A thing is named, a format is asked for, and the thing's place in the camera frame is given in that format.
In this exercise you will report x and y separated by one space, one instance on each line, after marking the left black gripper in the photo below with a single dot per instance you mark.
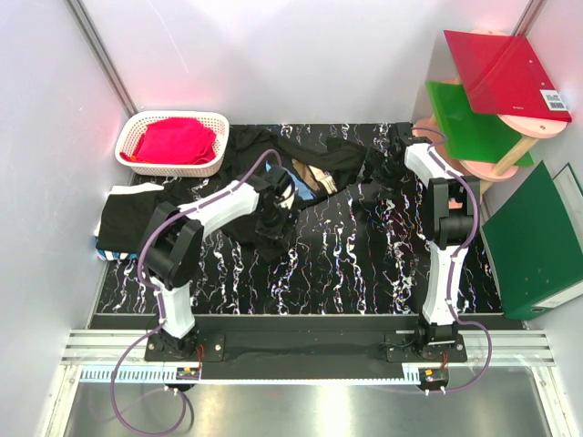
275 233

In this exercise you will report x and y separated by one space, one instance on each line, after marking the black graphic t shirt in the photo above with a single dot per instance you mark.
317 175

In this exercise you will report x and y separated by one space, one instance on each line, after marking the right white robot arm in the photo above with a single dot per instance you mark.
450 217

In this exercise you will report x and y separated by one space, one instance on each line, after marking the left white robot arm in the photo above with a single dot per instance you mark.
255 210

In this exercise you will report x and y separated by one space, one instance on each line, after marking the pink wooden shelf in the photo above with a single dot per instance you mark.
532 130

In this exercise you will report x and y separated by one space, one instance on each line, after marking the light green folder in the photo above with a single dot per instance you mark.
471 136

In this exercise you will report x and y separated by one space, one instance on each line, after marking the pink t shirt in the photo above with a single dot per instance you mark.
176 141

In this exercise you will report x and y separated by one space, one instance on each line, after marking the red folder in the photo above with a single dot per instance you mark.
502 75

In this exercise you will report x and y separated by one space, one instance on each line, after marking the folded black t shirt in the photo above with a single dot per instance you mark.
128 210

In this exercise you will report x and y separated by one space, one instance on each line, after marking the white plastic basket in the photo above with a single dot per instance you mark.
137 125

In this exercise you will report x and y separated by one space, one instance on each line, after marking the dark green binder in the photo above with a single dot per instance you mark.
534 249

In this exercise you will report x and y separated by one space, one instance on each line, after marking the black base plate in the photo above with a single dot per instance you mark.
302 355

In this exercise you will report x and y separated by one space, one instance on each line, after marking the aluminium rail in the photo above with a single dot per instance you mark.
509 347

